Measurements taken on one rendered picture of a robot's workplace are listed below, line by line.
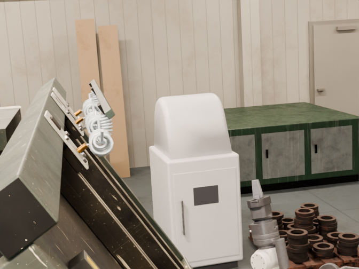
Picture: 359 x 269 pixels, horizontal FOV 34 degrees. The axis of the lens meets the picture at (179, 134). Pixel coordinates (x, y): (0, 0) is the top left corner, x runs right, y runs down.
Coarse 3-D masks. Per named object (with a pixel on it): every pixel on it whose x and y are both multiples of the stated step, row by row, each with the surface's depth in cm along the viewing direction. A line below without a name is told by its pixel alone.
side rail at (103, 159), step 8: (88, 136) 306; (104, 160) 305; (112, 168) 307; (120, 176) 316; (120, 184) 309; (128, 192) 310; (136, 200) 312; (144, 208) 315; (152, 224) 316; (160, 232) 317; (168, 240) 319; (176, 248) 325
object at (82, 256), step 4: (80, 252) 123; (84, 252) 122; (76, 256) 122; (80, 256) 121; (84, 256) 119; (88, 256) 122; (72, 260) 121; (76, 260) 120; (80, 260) 118; (84, 260) 118; (92, 260) 123; (72, 264) 119; (76, 264) 118; (80, 264) 118; (84, 264) 118; (88, 264) 118; (72, 268) 118; (76, 268) 118; (80, 268) 118; (84, 268) 119; (88, 268) 119; (92, 268) 119
